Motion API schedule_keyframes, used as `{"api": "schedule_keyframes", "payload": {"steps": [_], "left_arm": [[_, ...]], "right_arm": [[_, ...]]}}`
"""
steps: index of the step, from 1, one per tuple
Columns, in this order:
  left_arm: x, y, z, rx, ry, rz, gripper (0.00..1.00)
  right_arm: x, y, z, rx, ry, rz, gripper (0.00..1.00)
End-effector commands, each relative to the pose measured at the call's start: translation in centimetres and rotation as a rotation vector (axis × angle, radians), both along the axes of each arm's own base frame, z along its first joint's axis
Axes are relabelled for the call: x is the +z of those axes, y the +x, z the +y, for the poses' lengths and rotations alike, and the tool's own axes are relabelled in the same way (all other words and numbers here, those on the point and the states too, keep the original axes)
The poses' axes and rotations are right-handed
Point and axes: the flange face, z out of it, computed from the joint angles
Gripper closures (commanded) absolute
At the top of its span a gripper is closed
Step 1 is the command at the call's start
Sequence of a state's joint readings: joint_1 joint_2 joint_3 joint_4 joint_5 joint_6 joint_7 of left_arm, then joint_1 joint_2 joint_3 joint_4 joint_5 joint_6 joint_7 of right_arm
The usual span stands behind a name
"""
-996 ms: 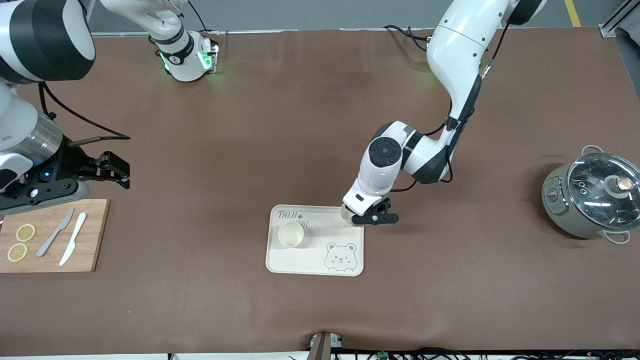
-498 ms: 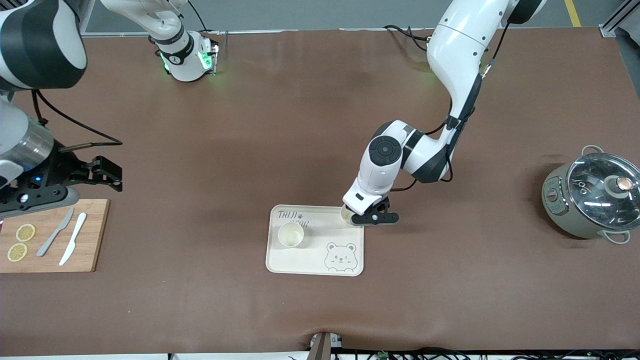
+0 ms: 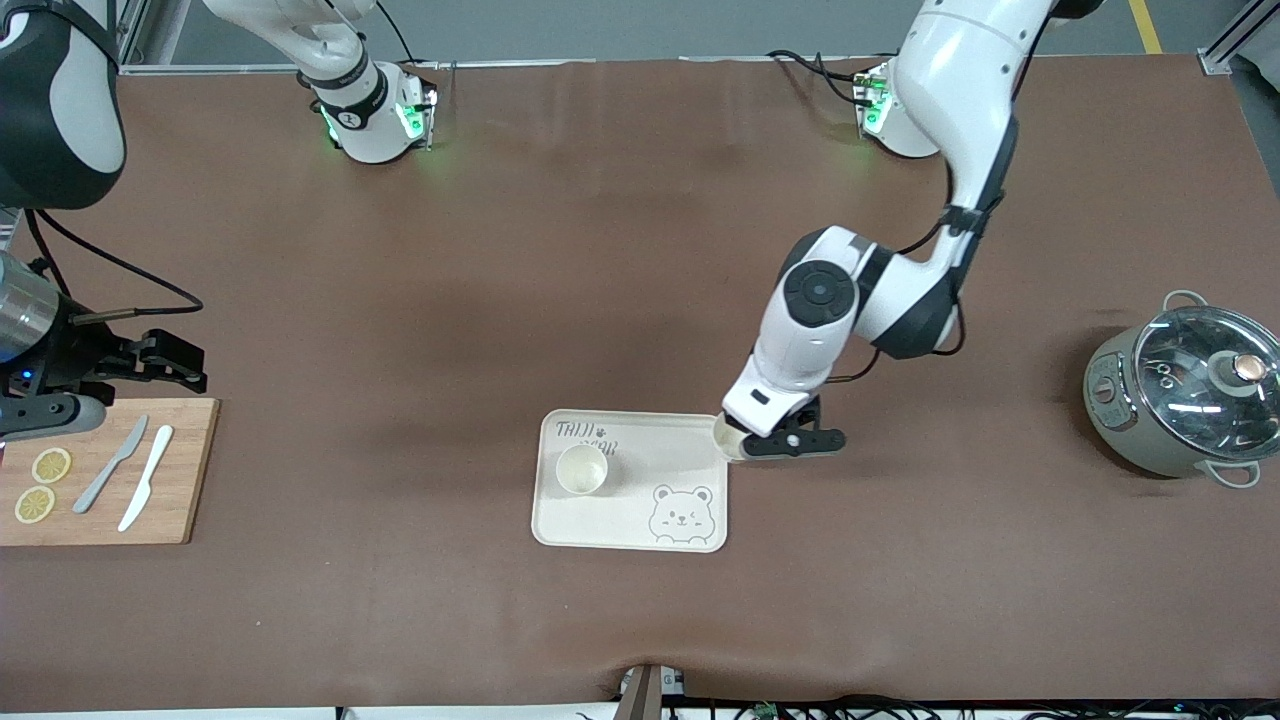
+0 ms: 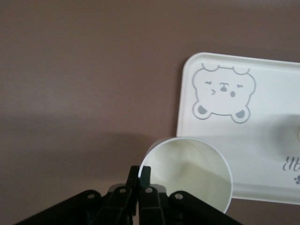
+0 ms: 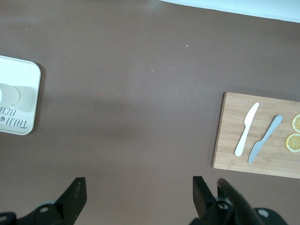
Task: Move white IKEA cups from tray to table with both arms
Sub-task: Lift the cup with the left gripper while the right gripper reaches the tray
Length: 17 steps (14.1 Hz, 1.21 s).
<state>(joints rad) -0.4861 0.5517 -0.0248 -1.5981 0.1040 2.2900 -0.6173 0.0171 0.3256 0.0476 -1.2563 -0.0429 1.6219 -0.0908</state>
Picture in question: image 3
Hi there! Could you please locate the white IKEA cup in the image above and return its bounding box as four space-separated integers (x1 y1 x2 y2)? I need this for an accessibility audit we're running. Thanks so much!
555 443 609 496
711 414 753 464

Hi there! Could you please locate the wooden cutting board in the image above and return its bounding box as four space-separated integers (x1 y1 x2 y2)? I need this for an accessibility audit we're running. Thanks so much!
0 398 220 547

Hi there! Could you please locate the white plastic knife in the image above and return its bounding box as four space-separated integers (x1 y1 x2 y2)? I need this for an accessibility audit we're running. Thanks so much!
117 425 175 533

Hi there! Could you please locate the grey plastic knife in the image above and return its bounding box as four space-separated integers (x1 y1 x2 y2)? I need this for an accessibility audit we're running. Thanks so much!
72 415 150 515

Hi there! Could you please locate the cream bear print tray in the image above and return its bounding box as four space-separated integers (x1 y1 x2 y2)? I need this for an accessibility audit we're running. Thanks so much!
530 409 729 554

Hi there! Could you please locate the brown table cover mat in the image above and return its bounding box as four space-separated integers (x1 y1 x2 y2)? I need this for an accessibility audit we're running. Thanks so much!
0 55 1280 713

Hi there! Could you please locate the grey-green cooking pot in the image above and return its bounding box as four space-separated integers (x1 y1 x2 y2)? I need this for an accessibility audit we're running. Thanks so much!
1083 290 1280 489

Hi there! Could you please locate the glass pot lid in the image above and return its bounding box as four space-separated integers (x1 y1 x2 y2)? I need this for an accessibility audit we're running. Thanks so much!
1133 305 1280 463

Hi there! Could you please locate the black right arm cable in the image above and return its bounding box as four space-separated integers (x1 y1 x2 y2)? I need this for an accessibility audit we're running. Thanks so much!
25 205 205 326

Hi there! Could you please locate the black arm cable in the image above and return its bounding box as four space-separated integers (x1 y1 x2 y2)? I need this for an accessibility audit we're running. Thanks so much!
25 205 205 326
828 195 1006 387

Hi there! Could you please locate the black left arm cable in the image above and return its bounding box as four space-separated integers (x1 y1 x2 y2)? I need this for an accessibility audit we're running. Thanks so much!
828 195 1006 387

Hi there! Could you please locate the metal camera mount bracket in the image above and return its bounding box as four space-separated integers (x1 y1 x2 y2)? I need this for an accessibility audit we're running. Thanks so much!
615 663 689 720

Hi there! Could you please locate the aluminium frame post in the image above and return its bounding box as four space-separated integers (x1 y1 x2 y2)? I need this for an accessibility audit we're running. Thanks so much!
1198 0 1280 77
115 0 191 73

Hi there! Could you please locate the black left base cable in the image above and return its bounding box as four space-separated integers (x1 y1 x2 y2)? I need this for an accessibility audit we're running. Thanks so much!
765 48 869 109

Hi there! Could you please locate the black base cable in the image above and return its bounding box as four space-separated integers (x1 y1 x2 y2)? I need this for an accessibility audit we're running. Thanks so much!
375 0 418 67
765 48 869 109

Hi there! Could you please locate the black right base cable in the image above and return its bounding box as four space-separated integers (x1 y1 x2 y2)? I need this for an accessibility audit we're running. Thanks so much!
375 0 418 67

